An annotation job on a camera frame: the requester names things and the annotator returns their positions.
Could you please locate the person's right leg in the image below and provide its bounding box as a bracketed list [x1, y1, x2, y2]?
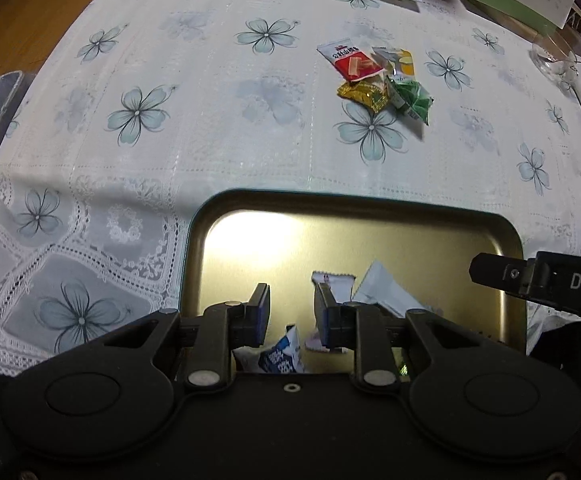
[529, 316, 581, 376]

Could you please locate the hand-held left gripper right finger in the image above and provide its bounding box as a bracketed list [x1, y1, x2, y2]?
[314, 282, 492, 395]

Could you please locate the green snack packet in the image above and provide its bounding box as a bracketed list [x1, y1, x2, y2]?
[386, 75, 434, 126]

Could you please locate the clear glass bowl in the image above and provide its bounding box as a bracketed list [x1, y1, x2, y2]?
[531, 34, 581, 87]

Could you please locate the blue white snack packet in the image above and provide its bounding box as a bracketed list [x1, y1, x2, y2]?
[232, 324, 307, 375]

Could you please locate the red white snack packet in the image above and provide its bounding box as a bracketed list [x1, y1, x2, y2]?
[317, 42, 384, 82]

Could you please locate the small white snack packet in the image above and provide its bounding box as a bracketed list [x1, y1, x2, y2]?
[311, 270, 356, 307]

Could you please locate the gold metal tin tray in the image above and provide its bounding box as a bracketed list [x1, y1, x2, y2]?
[177, 188, 529, 377]

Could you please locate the white floral tablecloth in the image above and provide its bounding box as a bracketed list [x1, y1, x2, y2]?
[0, 0, 581, 377]

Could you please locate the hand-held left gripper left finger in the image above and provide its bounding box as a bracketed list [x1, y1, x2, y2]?
[98, 282, 272, 394]

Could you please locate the yellow white snack packet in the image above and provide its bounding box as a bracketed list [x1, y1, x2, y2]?
[373, 47, 417, 79]

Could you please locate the plain white snack packet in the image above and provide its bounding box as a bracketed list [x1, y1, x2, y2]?
[353, 259, 437, 319]

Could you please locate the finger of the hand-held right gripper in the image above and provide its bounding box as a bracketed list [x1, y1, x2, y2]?
[469, 252, 541, 298]

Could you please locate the gold snack packet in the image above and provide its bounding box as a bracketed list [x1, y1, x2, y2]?
[337, 79, 391, 112]

